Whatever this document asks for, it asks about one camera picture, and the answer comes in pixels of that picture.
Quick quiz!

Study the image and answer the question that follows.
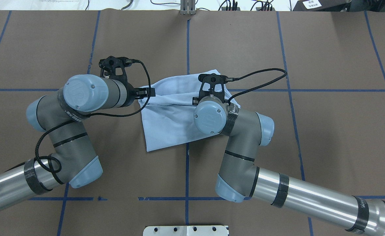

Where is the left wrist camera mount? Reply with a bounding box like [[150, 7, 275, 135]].
[[99, 56, 140, 82]]

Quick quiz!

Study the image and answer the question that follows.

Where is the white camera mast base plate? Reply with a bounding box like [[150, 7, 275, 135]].
[[143, 225, 230, 236]]

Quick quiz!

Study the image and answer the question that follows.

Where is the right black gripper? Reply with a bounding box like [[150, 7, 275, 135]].
[[192, 97, 201, 106]]

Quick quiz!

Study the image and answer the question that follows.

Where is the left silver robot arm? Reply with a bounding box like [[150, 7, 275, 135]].
[[0, 74, 155, 211]]

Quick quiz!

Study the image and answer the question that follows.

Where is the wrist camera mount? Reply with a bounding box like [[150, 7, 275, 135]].
[[198, 73, 233, 103], [99, 56, 140, 82]]

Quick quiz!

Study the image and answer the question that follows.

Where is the light blue t-shirt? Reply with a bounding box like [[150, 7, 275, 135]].
[[139, 74, 228, 151]]

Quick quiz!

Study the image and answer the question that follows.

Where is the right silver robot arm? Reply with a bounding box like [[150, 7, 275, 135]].
[[189, 92, 385, 236]]

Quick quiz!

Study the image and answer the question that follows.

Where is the grey aluminium frame post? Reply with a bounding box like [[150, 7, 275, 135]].
[[180, 0, 197, 15]]

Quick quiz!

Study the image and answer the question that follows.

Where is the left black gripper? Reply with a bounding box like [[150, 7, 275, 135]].
[[124, 82, 155, 107]]

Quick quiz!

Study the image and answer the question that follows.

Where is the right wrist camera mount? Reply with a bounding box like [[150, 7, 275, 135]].
[[198, 73, 233, 103]]

